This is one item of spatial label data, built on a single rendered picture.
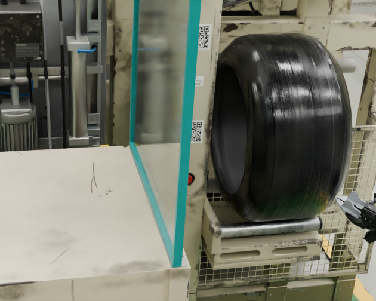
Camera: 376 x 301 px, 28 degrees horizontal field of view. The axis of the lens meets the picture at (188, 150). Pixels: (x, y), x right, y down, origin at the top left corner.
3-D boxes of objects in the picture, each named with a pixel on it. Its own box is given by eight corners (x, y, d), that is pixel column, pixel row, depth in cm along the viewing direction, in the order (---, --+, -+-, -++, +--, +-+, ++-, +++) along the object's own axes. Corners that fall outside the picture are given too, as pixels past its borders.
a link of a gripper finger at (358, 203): (343, 181, 223) (370, 196, 219) (341, 194, 227) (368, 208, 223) (338, 188, 221) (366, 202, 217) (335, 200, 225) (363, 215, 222)
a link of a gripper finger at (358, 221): (351, 204, 222) (377, 218, 218) (350, 208, 224) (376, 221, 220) (342, 214, 220) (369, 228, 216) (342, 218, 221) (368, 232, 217)
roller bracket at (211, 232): (210, 256, 228) (213, 229, 223) (181, 189, 262) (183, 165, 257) (221, 255, 228) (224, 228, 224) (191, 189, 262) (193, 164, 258)
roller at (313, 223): (212, 229, 234) (215, 241, 231) (215, 221, 230) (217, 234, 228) (316, 220, 242) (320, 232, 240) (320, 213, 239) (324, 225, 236)
